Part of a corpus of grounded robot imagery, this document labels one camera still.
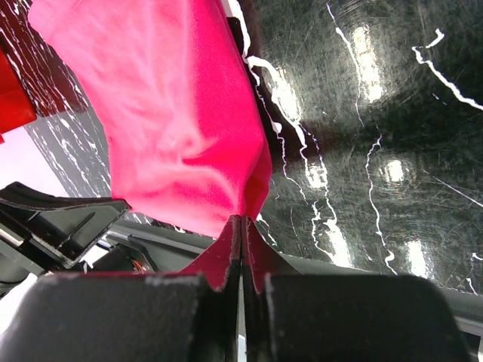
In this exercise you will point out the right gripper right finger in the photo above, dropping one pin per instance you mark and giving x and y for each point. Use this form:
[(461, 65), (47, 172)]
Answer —
[(291, 316)]

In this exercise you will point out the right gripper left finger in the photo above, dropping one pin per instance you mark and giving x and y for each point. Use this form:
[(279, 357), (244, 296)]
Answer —
[(190, 315)]

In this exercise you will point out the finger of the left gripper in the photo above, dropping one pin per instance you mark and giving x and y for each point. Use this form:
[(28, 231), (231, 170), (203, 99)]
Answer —
[(44, 231)]

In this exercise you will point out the magenta t shirt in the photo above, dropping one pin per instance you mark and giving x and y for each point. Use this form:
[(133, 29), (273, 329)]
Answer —
[(165, 78)]

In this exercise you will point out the red plastic bin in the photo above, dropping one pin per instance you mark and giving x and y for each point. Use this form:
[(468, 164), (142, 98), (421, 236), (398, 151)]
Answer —
[(16, 108)]

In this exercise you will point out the black marble table mat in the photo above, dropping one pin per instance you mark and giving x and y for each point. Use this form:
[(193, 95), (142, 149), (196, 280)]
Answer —
[(372, 111)]

